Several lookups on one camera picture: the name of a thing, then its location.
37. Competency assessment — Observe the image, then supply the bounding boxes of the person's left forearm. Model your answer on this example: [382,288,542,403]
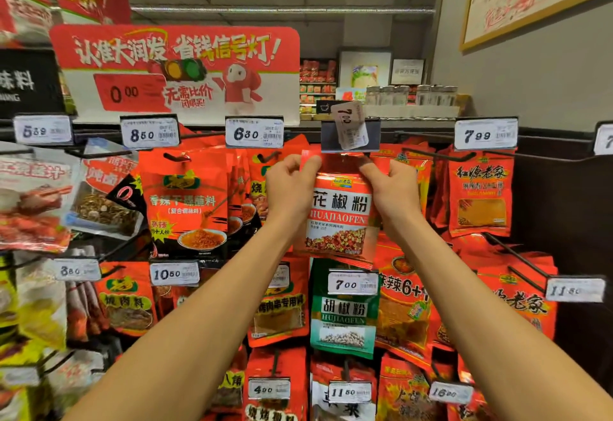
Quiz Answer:
[62,229,298,421]

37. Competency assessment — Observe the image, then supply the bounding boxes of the white red-print sauce packet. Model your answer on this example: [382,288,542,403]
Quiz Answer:
[0,148,86,254]

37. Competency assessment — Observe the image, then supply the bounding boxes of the hanging display of seasoning packets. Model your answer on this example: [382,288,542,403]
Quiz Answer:
[0,100,613,421]

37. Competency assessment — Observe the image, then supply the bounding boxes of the red white promotion sign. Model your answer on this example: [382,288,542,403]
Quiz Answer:
[50,25,301,128]

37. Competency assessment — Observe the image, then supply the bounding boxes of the white picture poster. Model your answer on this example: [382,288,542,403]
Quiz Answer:
[338,49,392,101]

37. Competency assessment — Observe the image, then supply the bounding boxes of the clear packet with red label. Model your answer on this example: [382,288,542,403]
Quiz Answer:
[67,138,145,240]

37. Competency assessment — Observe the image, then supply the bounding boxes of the person's left hand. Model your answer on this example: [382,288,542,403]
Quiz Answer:
[265,152,324,240]

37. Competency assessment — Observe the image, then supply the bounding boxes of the small white sign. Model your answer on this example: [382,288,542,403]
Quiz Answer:
[391,58,425,86]

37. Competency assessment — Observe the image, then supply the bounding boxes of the metal ceiling rail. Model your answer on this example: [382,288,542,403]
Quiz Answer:
[129,6,437,19]

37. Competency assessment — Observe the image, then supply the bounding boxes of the distant shelf goods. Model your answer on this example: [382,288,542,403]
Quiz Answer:
[299,56,471,120]

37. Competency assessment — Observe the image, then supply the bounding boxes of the pale white packet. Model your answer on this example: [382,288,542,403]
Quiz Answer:
[14,263,68,350]

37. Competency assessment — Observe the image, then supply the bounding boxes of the green white-label packet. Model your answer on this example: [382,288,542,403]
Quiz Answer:
[309,261,381,360]

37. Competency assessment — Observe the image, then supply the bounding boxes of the red Sichuan pepper powder packet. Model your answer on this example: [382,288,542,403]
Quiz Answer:
[305,152,382,262]

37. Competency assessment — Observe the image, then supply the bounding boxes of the black category sign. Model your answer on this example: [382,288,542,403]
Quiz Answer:
[0,49,66,118]

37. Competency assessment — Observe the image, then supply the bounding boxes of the rows of hanging red packets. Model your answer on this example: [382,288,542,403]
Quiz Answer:
[96,133,561,421]

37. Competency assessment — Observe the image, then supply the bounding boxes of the assorted green brown packets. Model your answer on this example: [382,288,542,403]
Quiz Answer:
[0,253,107,421]

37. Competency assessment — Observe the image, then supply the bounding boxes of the person's right hand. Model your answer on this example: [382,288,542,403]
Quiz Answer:
[359,155,423,240]

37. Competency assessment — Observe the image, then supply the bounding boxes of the person's right forearm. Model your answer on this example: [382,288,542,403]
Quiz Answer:
[393,224,613,421]

